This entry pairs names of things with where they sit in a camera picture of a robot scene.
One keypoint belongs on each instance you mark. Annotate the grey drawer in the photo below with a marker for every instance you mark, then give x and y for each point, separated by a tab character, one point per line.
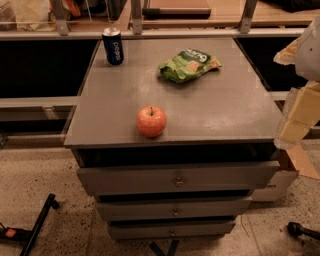
170	230
173	208
152	179

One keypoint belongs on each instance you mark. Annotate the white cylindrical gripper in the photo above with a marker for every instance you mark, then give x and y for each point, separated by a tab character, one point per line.
310	55

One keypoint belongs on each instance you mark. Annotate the green rice chip bag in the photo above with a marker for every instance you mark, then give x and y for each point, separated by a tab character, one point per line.
189	64

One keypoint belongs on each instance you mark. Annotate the bottom grey drawer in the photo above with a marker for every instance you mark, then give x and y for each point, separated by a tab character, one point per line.
170	230

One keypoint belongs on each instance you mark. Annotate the black bar tool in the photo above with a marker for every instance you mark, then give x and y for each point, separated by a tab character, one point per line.
27	238

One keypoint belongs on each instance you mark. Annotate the middle grey drawer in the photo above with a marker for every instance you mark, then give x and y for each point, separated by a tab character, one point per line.
173	208

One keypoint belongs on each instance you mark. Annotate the grey drawer cabinet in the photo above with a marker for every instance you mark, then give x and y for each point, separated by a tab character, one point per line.
223	116

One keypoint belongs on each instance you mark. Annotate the cardboard box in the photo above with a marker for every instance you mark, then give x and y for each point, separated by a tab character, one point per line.
293	163

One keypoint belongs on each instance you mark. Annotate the blue pepsi can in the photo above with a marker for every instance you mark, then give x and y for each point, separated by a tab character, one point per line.
113	45

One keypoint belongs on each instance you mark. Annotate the top grey drawer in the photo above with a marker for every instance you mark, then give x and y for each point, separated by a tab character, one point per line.
152	179

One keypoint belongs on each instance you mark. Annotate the red apple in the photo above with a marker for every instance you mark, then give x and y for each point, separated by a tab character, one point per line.
151	121

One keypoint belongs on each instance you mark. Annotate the black caster leg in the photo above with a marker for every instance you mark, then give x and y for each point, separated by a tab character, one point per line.
296	229

